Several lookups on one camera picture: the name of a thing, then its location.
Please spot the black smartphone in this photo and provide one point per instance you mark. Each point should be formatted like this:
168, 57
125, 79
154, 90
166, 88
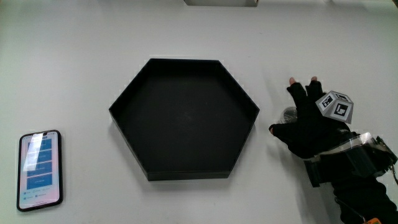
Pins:
39, 169

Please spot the grey metal box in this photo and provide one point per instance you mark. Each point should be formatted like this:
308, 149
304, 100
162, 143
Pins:
220, 2

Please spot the metal paper clip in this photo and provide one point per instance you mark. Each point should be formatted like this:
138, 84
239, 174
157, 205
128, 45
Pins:
288, 114

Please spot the person's right hand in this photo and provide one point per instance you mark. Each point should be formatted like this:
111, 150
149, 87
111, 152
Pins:
311, 130

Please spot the white desk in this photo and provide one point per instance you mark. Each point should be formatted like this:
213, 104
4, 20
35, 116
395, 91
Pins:
77, 62

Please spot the black hexagonal tray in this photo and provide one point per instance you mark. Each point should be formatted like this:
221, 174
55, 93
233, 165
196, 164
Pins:
186, 121

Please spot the orange connector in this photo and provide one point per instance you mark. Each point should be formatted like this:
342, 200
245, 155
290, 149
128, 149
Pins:
373, 221

